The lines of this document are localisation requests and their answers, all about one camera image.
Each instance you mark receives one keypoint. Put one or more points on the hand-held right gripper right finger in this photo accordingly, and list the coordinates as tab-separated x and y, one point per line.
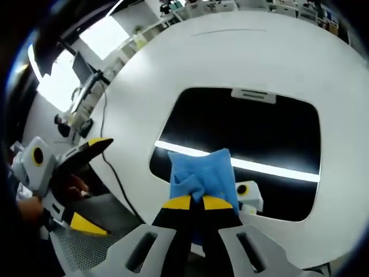
245	245

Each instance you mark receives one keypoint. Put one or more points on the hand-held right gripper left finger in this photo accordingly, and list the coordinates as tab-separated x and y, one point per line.
155	242

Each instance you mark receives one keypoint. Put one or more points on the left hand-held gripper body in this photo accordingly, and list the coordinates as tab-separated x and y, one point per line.
34	164

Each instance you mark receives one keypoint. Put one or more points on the blue cleaning cloth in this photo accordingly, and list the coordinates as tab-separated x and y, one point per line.
201	176

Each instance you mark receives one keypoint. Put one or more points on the person's left hand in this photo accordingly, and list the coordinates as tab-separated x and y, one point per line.
75	186

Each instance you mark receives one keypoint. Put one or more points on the grey mesh chair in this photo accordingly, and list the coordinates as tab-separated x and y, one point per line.
95	245

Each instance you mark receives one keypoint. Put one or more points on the black computer mouse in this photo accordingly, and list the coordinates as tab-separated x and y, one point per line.
86	127

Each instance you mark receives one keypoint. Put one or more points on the dark computer monitor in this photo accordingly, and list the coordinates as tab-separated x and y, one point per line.
82	67

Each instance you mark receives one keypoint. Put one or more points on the green potted plant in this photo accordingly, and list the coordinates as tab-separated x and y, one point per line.
138	30

